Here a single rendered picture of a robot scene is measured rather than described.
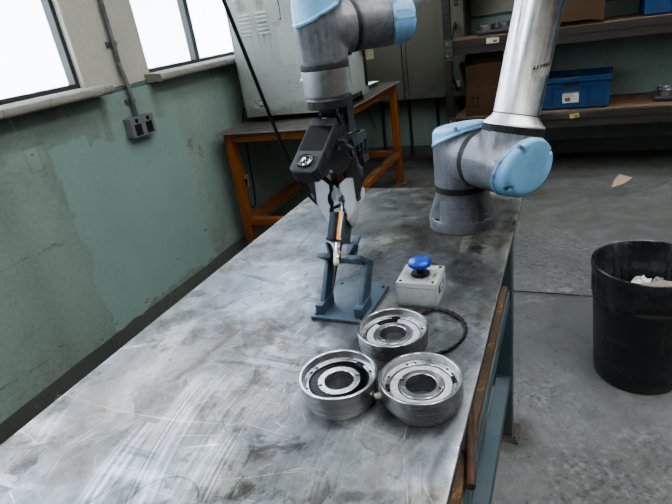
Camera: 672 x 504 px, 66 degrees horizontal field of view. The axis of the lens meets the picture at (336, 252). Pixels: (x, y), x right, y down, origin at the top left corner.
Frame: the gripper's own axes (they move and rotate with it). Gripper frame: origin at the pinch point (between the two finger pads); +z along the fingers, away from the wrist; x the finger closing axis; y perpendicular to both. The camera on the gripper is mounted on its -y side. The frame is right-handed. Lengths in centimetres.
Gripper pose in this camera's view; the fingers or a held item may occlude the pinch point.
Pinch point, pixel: (340, 221)
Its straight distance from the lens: 87.4
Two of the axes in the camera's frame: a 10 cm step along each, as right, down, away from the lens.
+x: -9.1, -0.5, 4.2
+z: 1.4, 9.0, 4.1
